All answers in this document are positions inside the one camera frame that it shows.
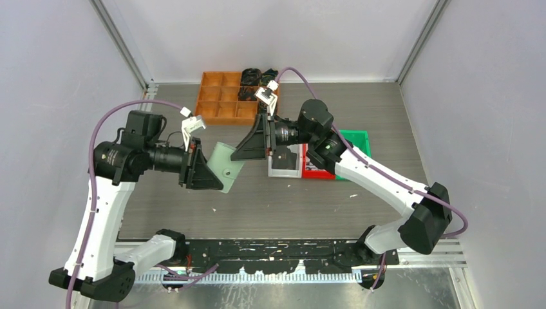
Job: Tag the green bin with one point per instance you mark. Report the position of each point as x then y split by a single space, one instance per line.
360 141

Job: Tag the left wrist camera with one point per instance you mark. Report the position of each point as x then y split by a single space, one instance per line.
191 126

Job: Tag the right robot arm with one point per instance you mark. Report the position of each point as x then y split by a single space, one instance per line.
423 209

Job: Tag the black rolled item front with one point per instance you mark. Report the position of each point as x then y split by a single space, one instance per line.
265 109

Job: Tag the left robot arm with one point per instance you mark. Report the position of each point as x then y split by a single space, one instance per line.
93 269

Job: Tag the black rolled item middle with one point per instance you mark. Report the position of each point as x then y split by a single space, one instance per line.
247 93

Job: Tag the red bin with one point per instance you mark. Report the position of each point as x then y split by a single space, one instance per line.
310 171

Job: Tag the black item in white bin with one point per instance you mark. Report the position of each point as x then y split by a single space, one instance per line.
285 159

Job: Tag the black rolled item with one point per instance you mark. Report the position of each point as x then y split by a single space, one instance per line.
267 76
250 77
265 109
247 93

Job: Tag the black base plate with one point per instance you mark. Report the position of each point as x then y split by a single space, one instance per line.
273 256

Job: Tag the black rolled item back right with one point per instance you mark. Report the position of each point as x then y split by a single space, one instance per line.
267 76

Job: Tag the white bin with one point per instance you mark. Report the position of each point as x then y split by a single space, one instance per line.
279 173

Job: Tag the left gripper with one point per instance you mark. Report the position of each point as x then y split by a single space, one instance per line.
199 174

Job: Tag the orange compartment tray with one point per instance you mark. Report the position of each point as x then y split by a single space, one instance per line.
217 100

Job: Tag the black rolled item back left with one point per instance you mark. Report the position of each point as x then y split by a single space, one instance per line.
250 77

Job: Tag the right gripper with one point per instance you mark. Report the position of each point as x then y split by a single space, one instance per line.
259 143

